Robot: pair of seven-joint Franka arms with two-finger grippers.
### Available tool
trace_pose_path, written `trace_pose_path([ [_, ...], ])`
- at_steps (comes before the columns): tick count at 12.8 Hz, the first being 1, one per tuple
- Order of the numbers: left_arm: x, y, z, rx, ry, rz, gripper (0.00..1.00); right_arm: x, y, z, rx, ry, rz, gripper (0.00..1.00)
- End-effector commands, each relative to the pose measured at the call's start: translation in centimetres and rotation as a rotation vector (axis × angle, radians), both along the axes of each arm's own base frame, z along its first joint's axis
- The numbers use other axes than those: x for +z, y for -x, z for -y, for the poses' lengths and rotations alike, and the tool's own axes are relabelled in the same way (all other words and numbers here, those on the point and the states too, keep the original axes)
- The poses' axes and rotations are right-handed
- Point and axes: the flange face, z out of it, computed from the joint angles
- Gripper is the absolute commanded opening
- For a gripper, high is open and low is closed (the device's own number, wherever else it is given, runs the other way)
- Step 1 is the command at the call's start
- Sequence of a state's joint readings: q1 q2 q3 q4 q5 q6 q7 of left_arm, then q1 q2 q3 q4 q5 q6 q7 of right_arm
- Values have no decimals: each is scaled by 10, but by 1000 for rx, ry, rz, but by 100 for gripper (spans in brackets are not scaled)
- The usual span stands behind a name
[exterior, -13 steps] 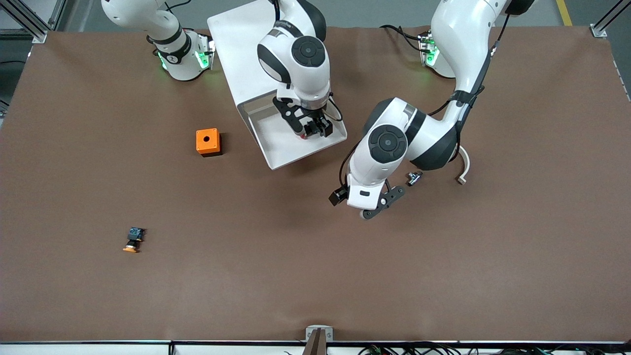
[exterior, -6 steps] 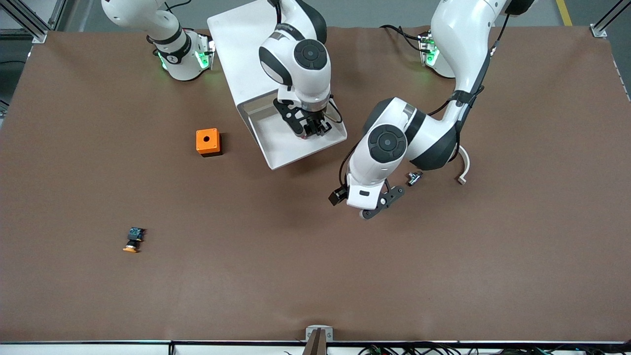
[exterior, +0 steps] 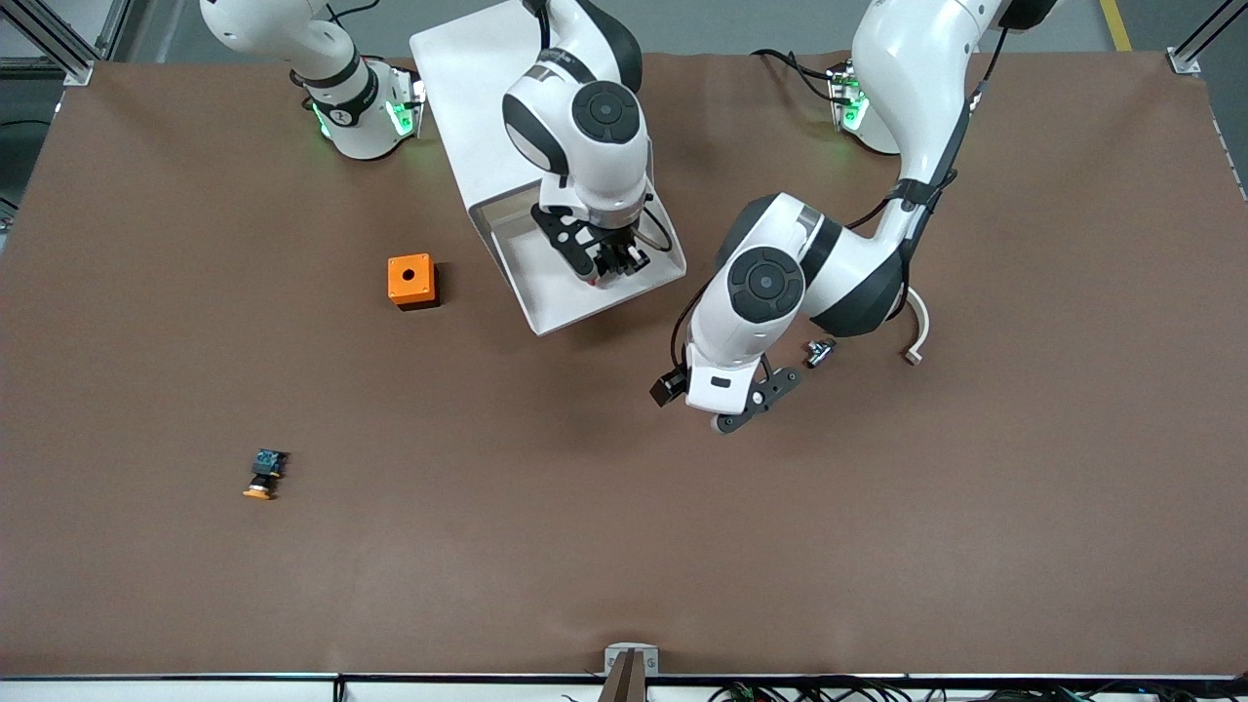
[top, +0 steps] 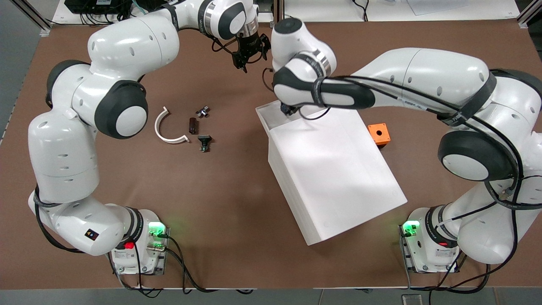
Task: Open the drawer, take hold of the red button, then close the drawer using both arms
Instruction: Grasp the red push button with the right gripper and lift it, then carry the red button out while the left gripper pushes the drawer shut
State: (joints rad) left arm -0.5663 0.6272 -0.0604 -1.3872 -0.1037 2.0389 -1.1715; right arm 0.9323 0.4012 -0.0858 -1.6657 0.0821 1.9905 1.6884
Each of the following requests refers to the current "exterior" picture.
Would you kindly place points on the small metal fitting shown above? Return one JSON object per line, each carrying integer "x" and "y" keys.
{"x": 821, "y": 352}

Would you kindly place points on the orange button enclosure box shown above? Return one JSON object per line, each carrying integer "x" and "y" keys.
{"x": 409, "y": 276}

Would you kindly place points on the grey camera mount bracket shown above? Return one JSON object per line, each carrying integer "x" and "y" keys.
{"x": 631, "y": 665}

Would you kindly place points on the white table edge rail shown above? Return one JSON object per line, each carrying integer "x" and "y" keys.
{"x": 195, "y": 688}

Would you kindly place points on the yellow mushroom push button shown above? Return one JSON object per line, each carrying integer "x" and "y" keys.
{"x": 265, "y": 473}

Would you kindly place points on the aluminium frame profile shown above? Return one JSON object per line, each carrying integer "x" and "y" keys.
{"x": 1191, "y": 57}
{"x": 58, "y": 54}

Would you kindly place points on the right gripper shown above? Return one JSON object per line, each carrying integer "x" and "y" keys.
{"x": 613, "y": 244}

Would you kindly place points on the white curved plastic bracket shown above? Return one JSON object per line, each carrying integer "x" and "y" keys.
{"x": 919, "y": 331}

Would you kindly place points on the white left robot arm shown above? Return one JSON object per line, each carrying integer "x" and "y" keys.
{"x": 916, "y": 88}

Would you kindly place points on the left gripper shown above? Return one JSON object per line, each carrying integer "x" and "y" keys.
{"x": 669, "y": 386}

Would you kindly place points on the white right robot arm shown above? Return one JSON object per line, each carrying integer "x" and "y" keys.
{"x": 585, "y": 127}

